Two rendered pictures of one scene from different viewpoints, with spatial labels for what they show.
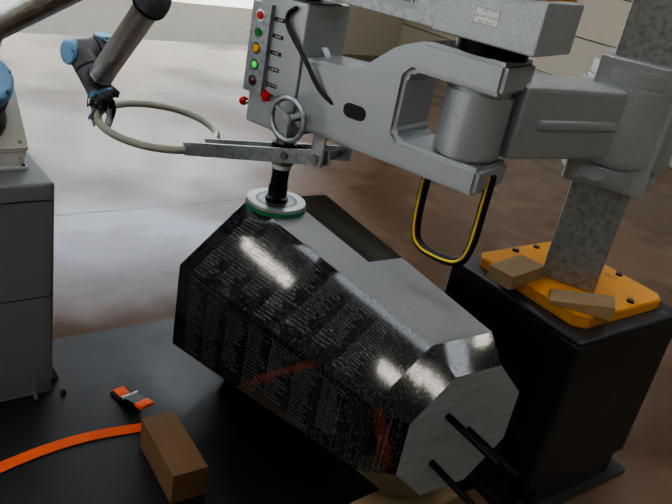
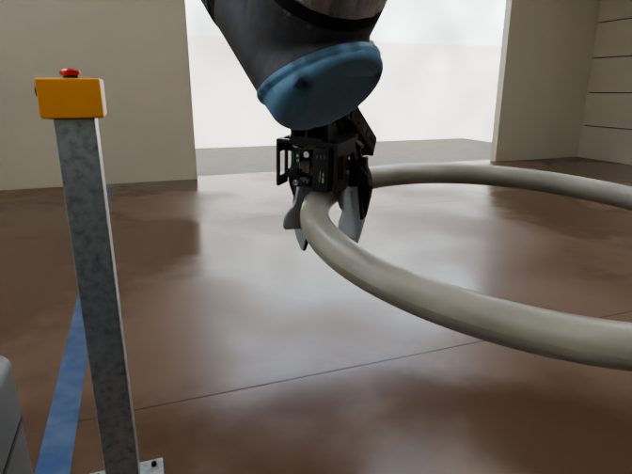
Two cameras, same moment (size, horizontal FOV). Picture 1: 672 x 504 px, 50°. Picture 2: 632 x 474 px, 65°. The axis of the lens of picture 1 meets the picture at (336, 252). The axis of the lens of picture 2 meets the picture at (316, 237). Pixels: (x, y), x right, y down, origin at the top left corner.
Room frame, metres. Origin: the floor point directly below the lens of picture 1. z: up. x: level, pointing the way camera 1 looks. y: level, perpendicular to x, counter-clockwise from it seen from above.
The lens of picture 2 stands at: (2.19, 0.83, 1.06)
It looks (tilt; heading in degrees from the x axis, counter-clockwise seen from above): 17 degrees down; 20
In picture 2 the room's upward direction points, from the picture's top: straight up
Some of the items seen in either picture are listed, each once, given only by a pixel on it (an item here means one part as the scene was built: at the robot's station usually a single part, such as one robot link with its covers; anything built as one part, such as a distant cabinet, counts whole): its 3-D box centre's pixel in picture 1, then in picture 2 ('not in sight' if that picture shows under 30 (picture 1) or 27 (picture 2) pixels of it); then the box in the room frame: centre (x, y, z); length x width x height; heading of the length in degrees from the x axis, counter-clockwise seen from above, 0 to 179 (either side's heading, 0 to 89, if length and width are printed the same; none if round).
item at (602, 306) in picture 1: (581, 299); not in sight; (2.16, -0.83, 0.80); 0.20 x 0.10 x 0.05; 77
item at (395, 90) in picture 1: (390, 107); not in sight; (2.17, -0.08, 1.30); 0.74 x 0.23 x 0.49; 57
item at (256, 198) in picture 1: (276, 200); not in sight; (2.39, 0.25, 0.84); 0.21 x 0.21 x 0.01
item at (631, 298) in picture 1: (568, 279); not in sight; (2.40, -0.85, 0.76); 0.49 x 0.49 x 0.05; 39
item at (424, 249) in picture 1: (448, 214); not in sight; (2.03, -0.31, 1.05); 0.23 x 0.03 x 0.32; 57
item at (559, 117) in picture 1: (584, 117); not in sight; (2.29, -0.68, 1.36); 0.74 x 0.34 x 0.25; 124
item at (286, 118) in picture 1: (294, 118); not in sight; (2.23, 0.21, 1.20); 0.15 x 0.10 x 0.15; 57
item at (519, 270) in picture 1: (515, 271); not in sight; (2.28, -0.62, 0.81); 0.20 x 0.10 x 0.05; 137
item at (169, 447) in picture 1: (172, 455); not in sight; (1.87, 0.41, 0.07); 0.30 x 0.12 x 0.12; 37
